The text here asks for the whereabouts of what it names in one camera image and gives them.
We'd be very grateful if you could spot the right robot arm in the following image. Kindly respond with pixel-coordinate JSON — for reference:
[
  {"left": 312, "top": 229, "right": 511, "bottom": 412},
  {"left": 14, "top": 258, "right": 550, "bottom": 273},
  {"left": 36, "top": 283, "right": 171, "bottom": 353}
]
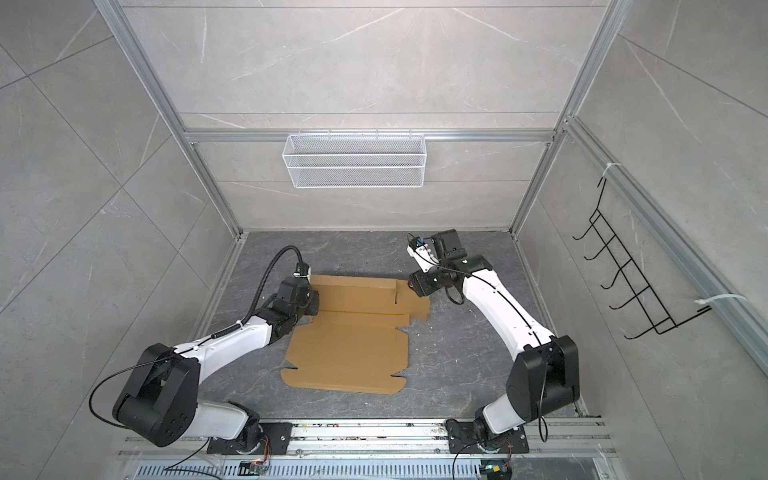
[{"left": 407, "top": 229, "right": 581, "bottom": 451}]

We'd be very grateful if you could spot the aluminium mounting rail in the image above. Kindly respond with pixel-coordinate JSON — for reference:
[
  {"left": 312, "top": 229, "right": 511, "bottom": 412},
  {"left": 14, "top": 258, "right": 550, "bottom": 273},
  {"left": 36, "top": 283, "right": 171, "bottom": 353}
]
[{"left": 117, "top": 417, "right": 619, "bottom": 461}]

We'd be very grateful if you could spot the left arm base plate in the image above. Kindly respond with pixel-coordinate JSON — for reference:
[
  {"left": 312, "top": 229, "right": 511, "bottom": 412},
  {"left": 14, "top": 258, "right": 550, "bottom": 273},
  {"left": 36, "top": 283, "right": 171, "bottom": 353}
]
[{"left": 206, "top": 422, "right": 293, "bottom": 455}]

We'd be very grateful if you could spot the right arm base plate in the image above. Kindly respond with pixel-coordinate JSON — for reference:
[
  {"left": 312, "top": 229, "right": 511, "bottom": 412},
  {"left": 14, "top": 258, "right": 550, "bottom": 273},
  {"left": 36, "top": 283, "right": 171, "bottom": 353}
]
[{"left": 444, "top": 418, "right": 530, "bottom": 455}]

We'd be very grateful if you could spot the black wire hook rack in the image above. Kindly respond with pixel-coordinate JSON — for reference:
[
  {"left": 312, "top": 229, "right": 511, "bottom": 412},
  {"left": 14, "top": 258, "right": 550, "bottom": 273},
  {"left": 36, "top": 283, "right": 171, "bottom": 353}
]
[{"left": 571, "top": 178, "right": 713, "bottom": 341}]

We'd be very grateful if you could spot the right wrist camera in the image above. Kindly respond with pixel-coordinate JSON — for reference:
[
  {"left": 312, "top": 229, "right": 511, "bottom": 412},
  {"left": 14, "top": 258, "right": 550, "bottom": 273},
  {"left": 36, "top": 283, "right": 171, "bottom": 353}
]
[{"left": 407, "top": 236, "right": 437, "bottom": 273}]

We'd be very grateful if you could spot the white cable tie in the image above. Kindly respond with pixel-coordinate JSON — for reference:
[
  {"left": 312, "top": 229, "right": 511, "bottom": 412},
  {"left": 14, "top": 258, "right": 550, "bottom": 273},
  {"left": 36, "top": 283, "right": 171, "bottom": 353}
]
[{"left": 694, "top": 293, "right": 748, "bottom": 305}]

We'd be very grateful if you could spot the brown cardboard box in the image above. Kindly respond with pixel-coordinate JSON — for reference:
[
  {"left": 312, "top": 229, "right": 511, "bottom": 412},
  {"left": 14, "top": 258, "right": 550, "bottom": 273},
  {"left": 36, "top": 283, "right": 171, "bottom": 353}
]
[{"left": 281, "top": 275, "right": 430, "bottom": 395}]

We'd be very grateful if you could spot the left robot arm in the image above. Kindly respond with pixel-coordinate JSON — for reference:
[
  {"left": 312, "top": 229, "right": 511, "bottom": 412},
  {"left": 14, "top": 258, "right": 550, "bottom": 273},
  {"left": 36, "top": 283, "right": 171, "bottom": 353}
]
[{"left": 112, "top": 276, "right": 319, "bottom": 453}]

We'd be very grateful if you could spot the white wire mesh basket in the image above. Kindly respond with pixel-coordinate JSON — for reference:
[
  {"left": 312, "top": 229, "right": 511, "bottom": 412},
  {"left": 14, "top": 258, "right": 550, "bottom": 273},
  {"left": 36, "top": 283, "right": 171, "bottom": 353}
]
[{"left": 282, "top": 133, "right": 428, "bottom": 189}]

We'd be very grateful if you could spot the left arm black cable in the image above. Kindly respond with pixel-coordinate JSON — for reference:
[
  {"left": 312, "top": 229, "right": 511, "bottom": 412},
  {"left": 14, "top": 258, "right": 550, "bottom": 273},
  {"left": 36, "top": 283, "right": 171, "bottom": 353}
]
[{"left": 239, "top": 244, "right": 311, "bottom": 328}]

